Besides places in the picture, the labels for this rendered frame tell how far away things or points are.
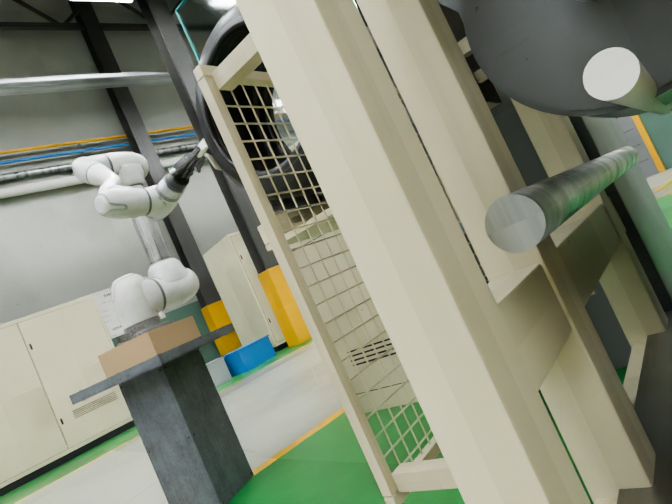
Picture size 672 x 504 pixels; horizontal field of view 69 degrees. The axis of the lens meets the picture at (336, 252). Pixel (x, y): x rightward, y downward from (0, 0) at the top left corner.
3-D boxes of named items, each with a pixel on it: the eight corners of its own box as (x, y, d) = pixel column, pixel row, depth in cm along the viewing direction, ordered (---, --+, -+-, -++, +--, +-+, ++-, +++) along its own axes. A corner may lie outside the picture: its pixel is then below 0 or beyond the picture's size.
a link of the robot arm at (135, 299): (117, 334, 210) (97, 287, 211) (154, 319, 224) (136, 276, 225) (131, 325, 199) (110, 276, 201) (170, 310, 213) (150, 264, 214)
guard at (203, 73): (539, 312, 140) (436, 95, 144) (546, 310, 139) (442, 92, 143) (388, 509, 69) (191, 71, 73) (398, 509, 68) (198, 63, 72)
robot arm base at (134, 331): (108, 351, 204) (103, 339, 204) (151, 334, 223) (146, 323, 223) (133, 338, 195) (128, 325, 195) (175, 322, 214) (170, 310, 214)
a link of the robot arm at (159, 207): (186, 202, 184) (155, 205, 174) (168, 224, 193) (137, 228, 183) (174, 179, 186) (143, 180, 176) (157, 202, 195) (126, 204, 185)
